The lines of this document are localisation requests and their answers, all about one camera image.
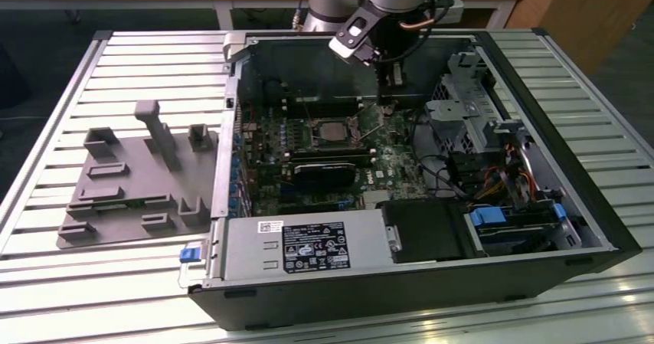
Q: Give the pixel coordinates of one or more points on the black RAM slot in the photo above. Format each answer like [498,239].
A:
[330,161]
[330,154]
[330,158]
[330,151]

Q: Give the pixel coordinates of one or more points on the small silver chipset heatsink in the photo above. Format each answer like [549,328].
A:
[377,198]

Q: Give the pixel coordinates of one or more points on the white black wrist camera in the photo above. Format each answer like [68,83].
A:
[353,33]

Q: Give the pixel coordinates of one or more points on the black finned heatsink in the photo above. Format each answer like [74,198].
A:
[337,108]

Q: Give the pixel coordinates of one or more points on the blue plastic case latch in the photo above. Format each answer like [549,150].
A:
[189,254]

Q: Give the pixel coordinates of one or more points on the grey parts rack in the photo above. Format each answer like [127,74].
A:
[133,175]

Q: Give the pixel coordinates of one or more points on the hard disk in blue carrier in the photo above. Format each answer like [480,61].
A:
[488,215]

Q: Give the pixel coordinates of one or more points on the grey power supply unit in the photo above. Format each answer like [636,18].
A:
[245,252]

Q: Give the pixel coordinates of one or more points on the brown wooden cabinet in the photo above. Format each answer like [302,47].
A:
[588,14]

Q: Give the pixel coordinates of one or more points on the green RAM stick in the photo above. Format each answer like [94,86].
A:
[118,206]

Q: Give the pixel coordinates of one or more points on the silver topped green CPU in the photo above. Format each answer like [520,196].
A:
[333,131]

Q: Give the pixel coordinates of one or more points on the CPU socket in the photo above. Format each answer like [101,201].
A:
[313,139]

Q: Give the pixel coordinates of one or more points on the black grey PC case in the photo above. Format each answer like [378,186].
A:
[358,305]

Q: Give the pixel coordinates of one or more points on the black plastic drive cover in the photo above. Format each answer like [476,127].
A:
[424,229]

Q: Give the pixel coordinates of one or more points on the metal disk bay cage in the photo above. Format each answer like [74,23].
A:
[452,110]

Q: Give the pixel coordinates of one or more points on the black graphics card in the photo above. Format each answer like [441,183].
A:
[325,175]

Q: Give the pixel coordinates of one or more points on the green motherboard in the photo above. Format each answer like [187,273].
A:
[269,202]

